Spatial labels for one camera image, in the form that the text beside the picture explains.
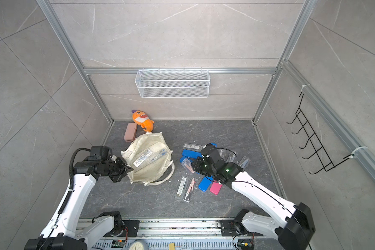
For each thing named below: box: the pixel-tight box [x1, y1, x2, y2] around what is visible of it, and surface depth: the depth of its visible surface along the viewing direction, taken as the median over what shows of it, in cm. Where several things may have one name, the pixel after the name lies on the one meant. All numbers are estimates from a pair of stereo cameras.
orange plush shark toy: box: [131, 109, 155, 133], surface depth 113 cm
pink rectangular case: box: [123, 122, 137, 143], surface depth 113 cm
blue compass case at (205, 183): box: [197, 175, 214, 192], surface depth 88 cm
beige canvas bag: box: [120, 131, 175, 186], surface depth 93 cm
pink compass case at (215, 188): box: [209, 180, 223, 195], surface depth 87 cm
